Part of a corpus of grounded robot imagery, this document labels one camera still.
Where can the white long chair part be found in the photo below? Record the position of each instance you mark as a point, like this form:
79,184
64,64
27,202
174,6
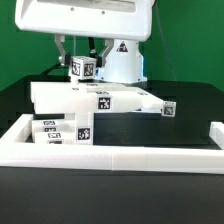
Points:
39,86

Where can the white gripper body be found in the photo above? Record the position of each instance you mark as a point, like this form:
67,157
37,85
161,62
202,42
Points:
112,19

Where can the white tag base sheet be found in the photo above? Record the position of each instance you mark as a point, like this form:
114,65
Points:
152,108

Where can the white U-shaped fence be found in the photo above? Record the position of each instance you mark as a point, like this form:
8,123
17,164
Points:
16,151

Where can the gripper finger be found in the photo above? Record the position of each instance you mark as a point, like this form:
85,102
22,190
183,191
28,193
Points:
64,58
101,58

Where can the white chair back part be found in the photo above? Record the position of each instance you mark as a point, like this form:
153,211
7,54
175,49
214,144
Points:
74,101

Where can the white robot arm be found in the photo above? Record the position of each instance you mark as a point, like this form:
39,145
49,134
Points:
124,64

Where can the white chair seat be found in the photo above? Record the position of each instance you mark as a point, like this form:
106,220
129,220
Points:
83,127

